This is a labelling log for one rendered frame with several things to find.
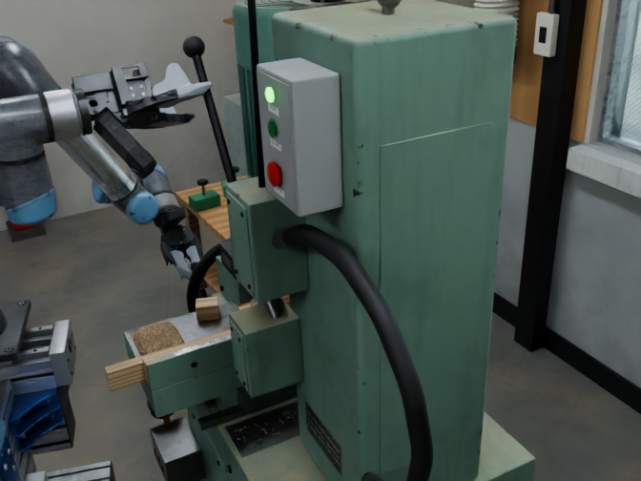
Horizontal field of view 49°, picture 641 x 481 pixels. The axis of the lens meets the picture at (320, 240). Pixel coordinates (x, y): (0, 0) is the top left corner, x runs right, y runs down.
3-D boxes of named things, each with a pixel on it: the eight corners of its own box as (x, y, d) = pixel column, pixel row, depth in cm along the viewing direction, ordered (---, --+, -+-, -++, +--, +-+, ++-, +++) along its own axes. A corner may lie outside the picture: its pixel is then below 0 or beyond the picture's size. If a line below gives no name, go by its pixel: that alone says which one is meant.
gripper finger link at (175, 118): (187, 91, 123) (149, 85, 116) (196, 122, 123) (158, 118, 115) (175, 97, 125) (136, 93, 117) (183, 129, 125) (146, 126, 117)
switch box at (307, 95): (307, 180, 91) (300, 56, 84) (344, 207, 83) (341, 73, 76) (263, 190, 89) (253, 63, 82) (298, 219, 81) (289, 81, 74)
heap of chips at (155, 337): (172, 322, 140) (170, 309, 138) (192, 354, 130) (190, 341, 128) (130, 334, 136) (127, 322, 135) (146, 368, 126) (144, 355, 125)
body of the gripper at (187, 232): (196, 261, 178) (180, 223, 183) (197, 240, 171) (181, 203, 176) (166, 268, 175) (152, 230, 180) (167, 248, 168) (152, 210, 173)
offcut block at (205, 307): (218, 309, 143) (217, 296, 141) (219, 319, 140) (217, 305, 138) (196, 311, 142) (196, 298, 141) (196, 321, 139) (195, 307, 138)
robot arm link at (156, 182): (127, 180, 185) (157, 180, 190) (139, 213, 180) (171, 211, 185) (134, 160, 179) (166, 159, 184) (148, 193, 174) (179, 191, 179)
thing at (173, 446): (188, 442, 160) (184, 414, 157) (206, 477, 150) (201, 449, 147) (152, 455, 157) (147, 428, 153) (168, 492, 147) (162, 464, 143)
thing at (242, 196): (283, 263, 107) (277, 171, 100) (309, 289, 100) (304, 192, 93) (231, 278, 104) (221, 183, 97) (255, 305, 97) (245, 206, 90)
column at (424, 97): (406, 400, 131) (415, -6, 98) (484, 478, 113) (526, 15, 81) (299, 442, 122) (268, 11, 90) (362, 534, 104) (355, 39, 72)
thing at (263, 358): (285, 358, 117) (280, 296, 112) (303, 381, 112) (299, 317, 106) (233, 375, 114) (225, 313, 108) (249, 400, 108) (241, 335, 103)
